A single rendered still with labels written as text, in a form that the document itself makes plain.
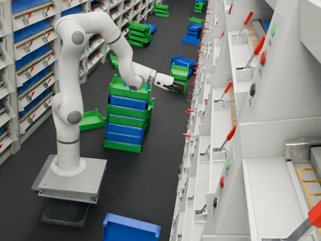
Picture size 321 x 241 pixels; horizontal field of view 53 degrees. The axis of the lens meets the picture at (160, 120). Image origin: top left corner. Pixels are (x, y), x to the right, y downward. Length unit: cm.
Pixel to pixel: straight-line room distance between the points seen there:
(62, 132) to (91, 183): 31
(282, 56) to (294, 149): 11
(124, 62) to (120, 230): 92
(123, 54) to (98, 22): 21
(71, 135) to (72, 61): 39
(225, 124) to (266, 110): 50
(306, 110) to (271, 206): 12
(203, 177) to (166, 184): 137
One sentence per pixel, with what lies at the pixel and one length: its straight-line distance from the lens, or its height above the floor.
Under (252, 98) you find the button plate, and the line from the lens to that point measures 43.
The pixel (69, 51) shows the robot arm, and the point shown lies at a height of 102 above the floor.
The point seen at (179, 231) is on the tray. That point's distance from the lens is 139.
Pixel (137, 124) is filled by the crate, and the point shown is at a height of 27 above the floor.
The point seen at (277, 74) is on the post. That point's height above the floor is 142.
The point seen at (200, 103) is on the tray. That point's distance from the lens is 193.
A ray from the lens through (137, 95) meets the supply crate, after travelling 237.
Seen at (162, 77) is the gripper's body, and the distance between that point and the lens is 178.
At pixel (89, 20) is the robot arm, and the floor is 115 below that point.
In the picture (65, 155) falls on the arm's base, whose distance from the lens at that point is 180.
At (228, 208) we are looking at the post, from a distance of 48.
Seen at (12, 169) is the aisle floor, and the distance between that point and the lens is 245.
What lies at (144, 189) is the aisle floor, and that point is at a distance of 230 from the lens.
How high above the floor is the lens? 153
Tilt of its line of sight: 29 degrees down
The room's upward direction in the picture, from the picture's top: 11 degrees clockwise
